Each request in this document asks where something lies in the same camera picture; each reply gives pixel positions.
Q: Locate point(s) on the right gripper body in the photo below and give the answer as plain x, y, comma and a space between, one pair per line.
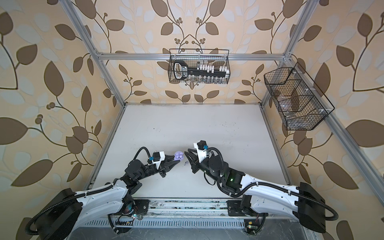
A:
205, 165

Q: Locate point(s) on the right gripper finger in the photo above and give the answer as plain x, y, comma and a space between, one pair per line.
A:
194, 165
191, 152

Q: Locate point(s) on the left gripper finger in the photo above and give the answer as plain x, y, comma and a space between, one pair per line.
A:
168, 157
169, 165

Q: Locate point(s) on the purple charging case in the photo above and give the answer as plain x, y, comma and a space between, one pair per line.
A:
179, 155

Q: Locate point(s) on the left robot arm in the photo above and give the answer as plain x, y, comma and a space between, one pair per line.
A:
70, 210

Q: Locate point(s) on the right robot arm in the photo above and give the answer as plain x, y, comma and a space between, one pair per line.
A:
302, 203

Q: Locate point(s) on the black tool in basket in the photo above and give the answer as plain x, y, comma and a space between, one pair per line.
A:
200, 71

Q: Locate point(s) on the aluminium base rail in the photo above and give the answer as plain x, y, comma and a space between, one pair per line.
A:
221, 213

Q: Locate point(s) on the back wire basket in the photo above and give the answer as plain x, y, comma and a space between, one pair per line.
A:
217, 57

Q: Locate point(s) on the wire basket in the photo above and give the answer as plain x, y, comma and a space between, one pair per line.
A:
217, 57
300, 101

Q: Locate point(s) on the right wire basket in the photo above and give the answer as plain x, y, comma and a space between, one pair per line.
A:
300, 101

